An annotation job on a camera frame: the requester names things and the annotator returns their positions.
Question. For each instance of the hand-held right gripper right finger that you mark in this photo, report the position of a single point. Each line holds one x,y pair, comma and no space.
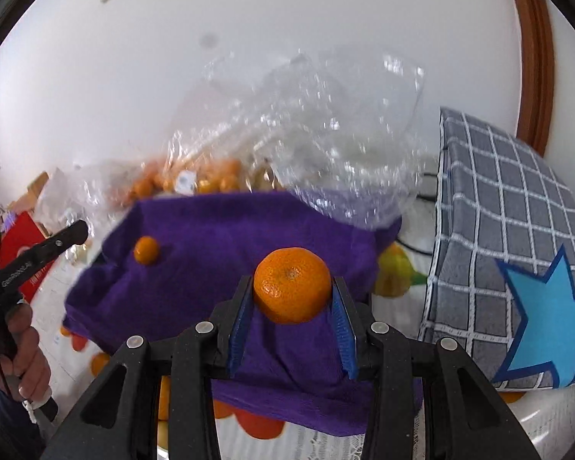
343,333

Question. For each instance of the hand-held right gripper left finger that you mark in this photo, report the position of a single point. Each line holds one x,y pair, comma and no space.
237,333

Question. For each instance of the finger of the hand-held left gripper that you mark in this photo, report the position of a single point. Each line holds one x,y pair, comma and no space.
60,241

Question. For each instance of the large orange mandarin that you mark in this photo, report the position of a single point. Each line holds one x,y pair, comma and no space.
292,285

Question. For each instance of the person's left forearm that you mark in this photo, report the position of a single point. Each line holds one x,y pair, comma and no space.
9,426

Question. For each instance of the person's left hand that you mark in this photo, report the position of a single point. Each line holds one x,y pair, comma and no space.
26,345

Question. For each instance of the red box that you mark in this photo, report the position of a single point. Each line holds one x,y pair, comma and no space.
26,244

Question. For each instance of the cardboard box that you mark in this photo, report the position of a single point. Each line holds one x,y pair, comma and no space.
28,191

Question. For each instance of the purple cloth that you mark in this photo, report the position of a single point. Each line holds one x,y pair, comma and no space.
196,258

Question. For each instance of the small orange mandarin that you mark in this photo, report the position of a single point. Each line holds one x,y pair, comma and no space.
146,250

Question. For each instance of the pile of mandarins in bag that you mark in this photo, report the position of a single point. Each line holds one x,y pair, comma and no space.
211,179

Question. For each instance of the grey checked pillow, blue star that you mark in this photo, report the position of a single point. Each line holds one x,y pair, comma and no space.
488,230

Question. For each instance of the clear plastic bag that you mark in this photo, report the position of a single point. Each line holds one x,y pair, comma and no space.
316,120

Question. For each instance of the wooden door frame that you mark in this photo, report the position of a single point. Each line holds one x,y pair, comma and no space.
536,57

